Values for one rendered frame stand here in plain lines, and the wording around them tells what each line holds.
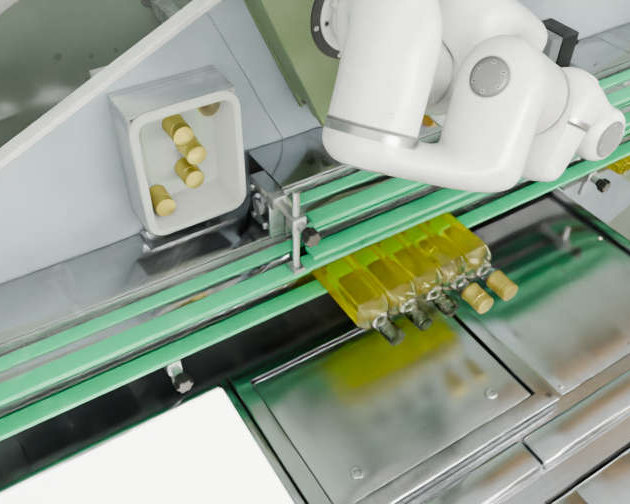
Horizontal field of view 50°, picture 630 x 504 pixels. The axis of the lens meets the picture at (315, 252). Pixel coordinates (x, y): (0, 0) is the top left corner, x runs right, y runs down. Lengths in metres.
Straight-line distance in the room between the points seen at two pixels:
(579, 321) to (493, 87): 0.87
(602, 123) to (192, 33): 0.59
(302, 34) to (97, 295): 0.51
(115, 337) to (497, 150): 0.67
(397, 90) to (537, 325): 0.89
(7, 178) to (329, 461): 0.65
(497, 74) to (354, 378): 0.71
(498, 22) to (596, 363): 0.79
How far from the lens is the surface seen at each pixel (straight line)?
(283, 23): 1.03
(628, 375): 1.35
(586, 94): 0.89
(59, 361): 1.08
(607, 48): 1.70
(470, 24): 0.76
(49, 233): 1.16
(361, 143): 0.59
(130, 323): 1.10
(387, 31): 0.59
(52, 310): 1.12
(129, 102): 1.03
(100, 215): 1.17
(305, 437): 1.14
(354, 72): 0.60
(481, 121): 0.63
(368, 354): 1.24
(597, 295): 1.51
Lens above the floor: 1.65
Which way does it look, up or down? 37 degrees down
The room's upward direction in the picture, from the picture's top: 138 degrees clockwise
